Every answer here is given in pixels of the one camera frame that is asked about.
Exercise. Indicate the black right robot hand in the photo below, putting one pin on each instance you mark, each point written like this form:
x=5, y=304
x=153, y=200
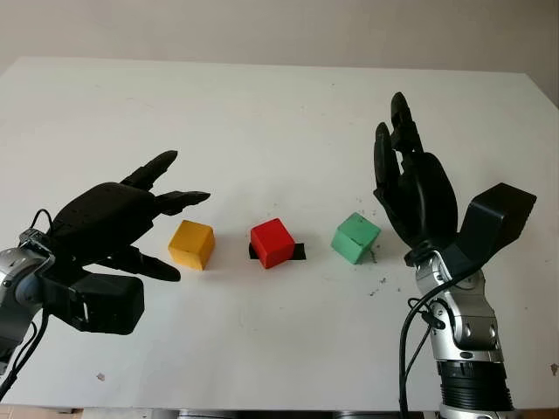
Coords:
x=425, y=201

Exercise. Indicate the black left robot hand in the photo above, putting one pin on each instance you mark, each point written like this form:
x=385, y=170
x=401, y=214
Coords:
x=105, y=214

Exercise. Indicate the green wooden cube block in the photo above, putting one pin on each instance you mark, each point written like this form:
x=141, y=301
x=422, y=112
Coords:
x=354, y=238

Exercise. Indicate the yellow wooden cube block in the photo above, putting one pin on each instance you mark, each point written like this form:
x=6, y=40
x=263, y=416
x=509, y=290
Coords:
x=190, y=244

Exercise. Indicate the red wooden cube block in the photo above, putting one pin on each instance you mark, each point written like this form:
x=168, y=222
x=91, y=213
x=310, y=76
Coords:
x=273, y=244

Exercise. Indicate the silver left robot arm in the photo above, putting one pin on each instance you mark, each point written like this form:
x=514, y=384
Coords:
x=17, y=288

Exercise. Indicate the black tape strip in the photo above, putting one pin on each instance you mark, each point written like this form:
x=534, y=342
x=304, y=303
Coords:
x=300, y=252

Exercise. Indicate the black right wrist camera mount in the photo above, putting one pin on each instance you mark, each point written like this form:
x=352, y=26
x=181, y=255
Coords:
x=498, y=218

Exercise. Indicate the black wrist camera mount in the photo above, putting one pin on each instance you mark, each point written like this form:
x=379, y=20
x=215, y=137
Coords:
x=498, y=218
x=109, y=305

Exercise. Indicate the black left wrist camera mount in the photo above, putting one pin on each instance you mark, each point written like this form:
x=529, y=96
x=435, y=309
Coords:
x=109, y=305

